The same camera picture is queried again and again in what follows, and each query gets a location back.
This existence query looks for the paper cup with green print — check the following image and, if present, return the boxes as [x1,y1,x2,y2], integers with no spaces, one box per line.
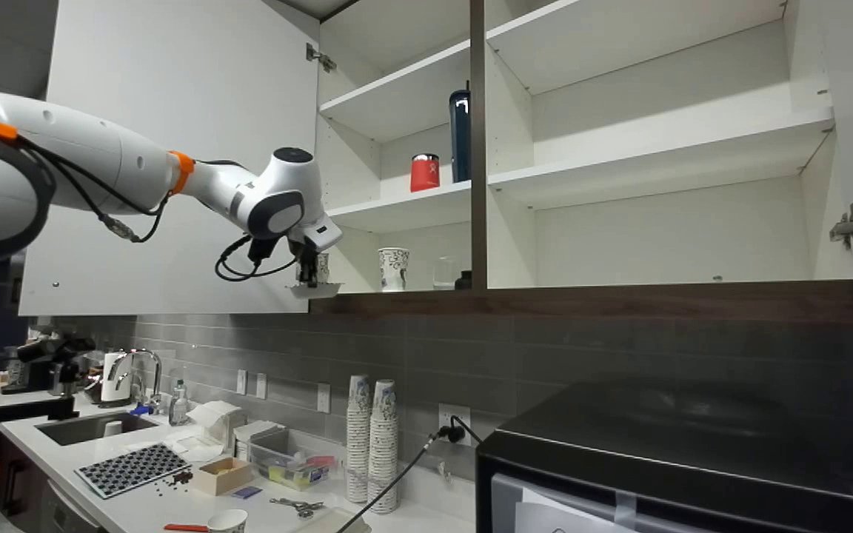
[377,244,412,296]

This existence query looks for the small metal utensil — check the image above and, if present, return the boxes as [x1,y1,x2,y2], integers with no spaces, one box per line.
[267,494,328,522]

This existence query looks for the kitchen sink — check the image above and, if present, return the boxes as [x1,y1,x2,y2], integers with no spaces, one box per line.
[33,410,163,450]

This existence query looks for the thin dark power cable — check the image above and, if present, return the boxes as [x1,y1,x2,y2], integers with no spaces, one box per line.
[334,413,485,533]

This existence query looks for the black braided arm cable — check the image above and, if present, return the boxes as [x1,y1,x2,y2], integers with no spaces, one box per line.
[9,136,301,288]

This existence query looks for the white electric kettle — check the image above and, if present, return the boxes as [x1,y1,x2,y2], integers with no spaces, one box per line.
[97,346,135,410]

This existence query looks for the clear soap bottle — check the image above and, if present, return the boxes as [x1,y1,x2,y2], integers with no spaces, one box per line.
[166,377,193,429]

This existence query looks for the chrome faucet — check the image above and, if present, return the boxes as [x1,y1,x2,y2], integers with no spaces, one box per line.
[131,346,166,416]

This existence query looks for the white wall cabinet with shelves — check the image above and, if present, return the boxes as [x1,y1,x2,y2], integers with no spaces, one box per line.
[263,0,853,325]

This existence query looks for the white blue paper cup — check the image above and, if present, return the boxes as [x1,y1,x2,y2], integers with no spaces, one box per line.
[203,506,251,533]

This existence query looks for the metal door hinge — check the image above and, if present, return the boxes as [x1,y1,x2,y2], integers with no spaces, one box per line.
[301,41,341,75]
[827,200,853,253]

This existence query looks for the tissue box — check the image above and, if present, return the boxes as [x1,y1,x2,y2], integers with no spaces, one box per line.
[185,398,242,460]

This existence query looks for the small wooden box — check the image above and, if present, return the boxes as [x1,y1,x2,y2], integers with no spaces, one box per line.
[188,454,254,502]

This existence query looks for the black coffee machine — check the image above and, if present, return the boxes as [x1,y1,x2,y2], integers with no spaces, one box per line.
[0,328,101,399]

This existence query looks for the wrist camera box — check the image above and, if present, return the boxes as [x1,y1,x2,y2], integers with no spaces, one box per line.
[301,217,345,253]

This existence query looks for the stainless black microwave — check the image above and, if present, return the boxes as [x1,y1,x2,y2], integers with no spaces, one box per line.
[474,377,853,533]

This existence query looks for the dark blue tumbler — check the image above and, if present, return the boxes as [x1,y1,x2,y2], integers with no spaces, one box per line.
[448,80,474,188]

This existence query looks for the red cup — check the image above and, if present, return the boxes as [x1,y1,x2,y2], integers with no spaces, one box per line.
[408,151,443,195]

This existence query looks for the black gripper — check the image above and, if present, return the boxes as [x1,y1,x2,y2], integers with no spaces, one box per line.
[291,234,326,290]

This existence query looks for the clear plastic container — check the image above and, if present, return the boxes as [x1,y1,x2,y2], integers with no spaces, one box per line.
[245,423,337,494]

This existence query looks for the stack of paper cups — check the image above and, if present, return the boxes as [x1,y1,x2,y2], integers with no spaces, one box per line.
[341,371,377,506]
[366,377,402,516]

